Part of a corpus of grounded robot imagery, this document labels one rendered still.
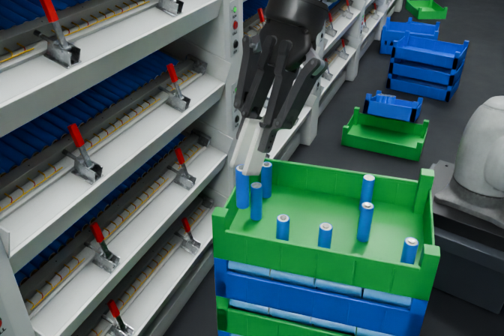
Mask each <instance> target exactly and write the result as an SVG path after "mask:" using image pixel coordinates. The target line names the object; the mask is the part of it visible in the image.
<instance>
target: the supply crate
mask: <svg viewBox="0 0 504 336"><path fill-rule="evenodd" d="M264 162H270V163H272V180H271V197H269V198H262V218H261V219H260V220H252V219H251V184H252V183H253V182H259V183H261V171H260V174H259V175H249V207H248V208H245V209H240V208H238V207H237V206H236V186H235V187H234V188H233V190H232V193H231V194H230V195H229V198H228V200H227V201H226V204H225V205H224V207H223V208H221V207H215V209H214V211H213V213H212V214H211V222H212V240H213V254H214V257H215V258H219V259H223V260H230V261H234V262H237V263H244V264H248V265H252V266H259V267H263V268H267V269H274V270H278V271H282V272H289V273H293V274H297V275H304V276H308V277H312V278H318V279H322V280H326V281H333V282H337V283H341V284H348V285H352V286H355V287H362V288H366V289H370V290H377V291H381V292H385V293H392V294H395V295H399V296H406V297H410V298H414V299H421V300H425V301H429V298H430V295H431V290H432V287H433V284H434V279H435V276H436V273H437V267H438V264H439V261H440V247H439V246H436V245H435V240H434V216H433V205H432V193H431V189H432V186H433V182H434V171H433V170H432V169H421V171H420V175H419V178H418V181H416V180H411V179H406V178H396V177H391V176H386V175H376V174H371V173H366V172H356V171H351V170H345V169H336V168H331V167H325V166H316V165H310V164H306V163H296V162H291V161H285V160H275V159H271V158H265V160H264ZM365 175H372V176H374V177H375V182H374V187H373V196H372V200H371V203H372V204H373V205H374V209H373V218H372V223H371V228H370V236H369V240H368V241H366V242H360V241H359V240H358V239H357V232H358V227H359V217H360V210H359V203H360V197H361V192H362V182H363V177H364V176H365ZM278 215H288V216H289V241H284V240H280V239H276V229H277V216H278ZM325 222H326V223H330V224H331V225H332V226H333V229H332V236H331V249H328V248H324V247H317V245H318V236H319V228H320V224H321V223H325ZM407 237H413V238H415V239H417V240H418V250H417V253H416V257H415V262H414V265H412V264H408V263H404V262H400V260H401V254H402V250H403V246H404V240H405V238H407Z"/></svg>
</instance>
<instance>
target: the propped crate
mask: <svg viewBox="0 0 504 336"><path fill-rule="evenodd" d="M378 94H382V91H379V90H377V91H376V96H374V97H372V94H368V93H367V94H366V98H365V102H364V109H363V113H364V114H369V115H373V116H381V117H385V118H389V119H397V120H401V121H405V122H412V123H414V122H415V121H416V119H417V118H418V117H419V115H420V111H421V108H422V101H423V97H419V98H418V101H417V102H416V101H413V102H411V101H407V100H398V99H395V102H394V104H389V103H381V102H376V99H377V95H378Z"/></svg>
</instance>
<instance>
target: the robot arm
mask: <svg viewBox="0 0 504 336"><path fill-rule="evenodd" d="M336 1H337V0H268V4H267V7H266V9H265V16H266V22H265V25H264V26H263V27H262V28H261V30H260V32H259V34H257V35H254V36H252V37H250V36H247V35H245V36H244V37H243V38H242V48H243V55H242V60H241V67H240V71H239V75H238V83H237V88H236V92H235V100H234V104H233V106H234V107H235V108H236V109H238V110H239V111H240V112H241V116H242V117H241V122H240V125H239V127H238V131H237V134H236V139H237V140H238V142H237V143H236V146H235V150H234V152H233V155H232V159H231V161H230V164H229V166H230V167H231V168H236V167H237V166H238V165H240V164H244V168H243V170H242V175H244V176H259V175H260V171H261V169H262V166H263V162H264V160H265V156H266V153H270V151H271V150H272V146H273V144H274V141H275V137H276V135H277V132H278V131H279V130H282V129H287V130H291V129H292V128H293V126H294V124H295V123H296V120H297V118H298V117H299V114H300V112H301V111H302V108H303V106H304V105H305V102H306V100H307V99H308V97H309V95H310V93H311V91H312V89H313V87H314V85H315V83H316V81H317V79H318V78H319V77H320V76H321V75H322V74H323V73H324V72H325V71H326V70H327V68H328V66H329V64H328V62H327V61H323V60H322V59H321V58H320V57H319V56H318V55H317V53H316V52H315V51H316V48H317V44H316V39H317V35H318V34H319V33H320V32H321V31H322V29H323V25H324V22H325V20H326V16H327V13H328V11H329V9H328V5H327V4H326V2H336ZM261 51H262V52H261ZM302 63H303V64H302ZM301 64H302V65H303V66H304V67H303V68H302V69H301V71H300V72H299V68H300V65H301ZM285 70H287V71H285ZM294 80H295V82H294ZM273 81H274V83H273ZM293 82H294V84H293ZM272 83H273V86H272ZM271 86H272V89H271V94H270V98H269V101H268V106H267V109H266V112H265V117H264V120H263V121H261V120H260V119H262V117H261V116H260V113H261V111H262V109H263V105H264V103H265V101H266V98H267V96H268V93H269V90H270V88H271ZM433 200H434V202H436V203H439V204H441V205H445V206H450V207H452V208H454V209H457V210H460V211H462V212H466V213H467V214H470V215H473V216H476V217H477V218H481V219H483V220H485V221H488V222H491V223H492V224H495V225H496V226H498V227H500V228H502V229H504V96H496V97H491V98H490V99H488V100H487V101H486V102H484V103H483V104H482V105H481V106H480V107H479V108H478V109H477V110H476V111H475V112H474V113H473V115H472V116H471V118H470V120H469V121H468V123H467V125H466V127H465V130H464V132H463V136H462V138H461V141H460V145H459V148H458V151H457V157H456V161H455V167H454V173H453V175H452V177H451V181H450V182H449V183H448V184H447V185H446V186H445V187H444V188H443V189H442V190H441V191H440V192H438V193H436V194H435V195H434V198H433Z"/></svg>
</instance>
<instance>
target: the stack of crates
mask: <svg viewBox="0 0 504 336"><path fill-rule="evenodd" d="M469 42H470V41H469V40H465V41H464V42H463V45H462V44H457V43H449V42H444V41H440V40H431V39H427V38H422V37H414V36H410V31H407V30H406V31H405V35H404V37H402V38H401V39H400V40H399V41H398V40H394V41H393V46H392V51H391V60H390V65H389V70H388V79H387V84H386V88H387V89H392V90H396V91H399V92H406V93H409V94H413V95H419V96H422V97H426V98H432V99H435V100H439V101H445V102H449V101H450V99H451V98H452V96H453V94H454V93H455V92H456V90H457V89H458V86H459V82H460V79H461V74H462V70H463V66H464V61H465V58H466V54H467V48H468V45H469Z"/></svg>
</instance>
